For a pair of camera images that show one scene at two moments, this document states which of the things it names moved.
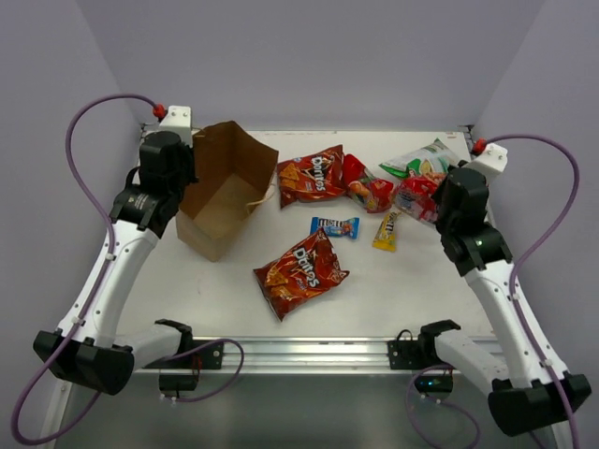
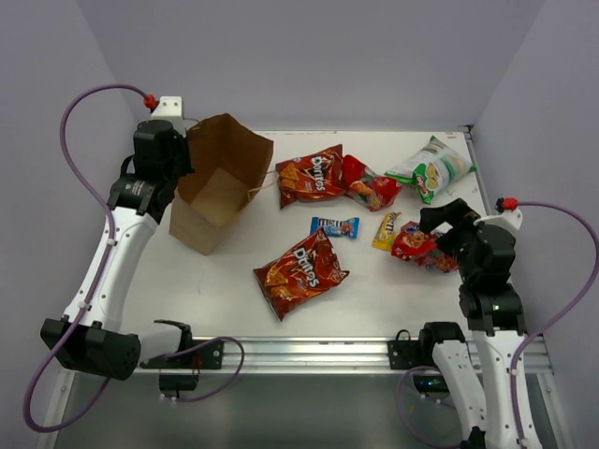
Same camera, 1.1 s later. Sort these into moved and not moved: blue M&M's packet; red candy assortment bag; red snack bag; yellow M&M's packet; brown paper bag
Moved: brown paper bag; red candy assortment bag
Not moved: red snack bag; blue M&M's packet; yellow M&M's packet
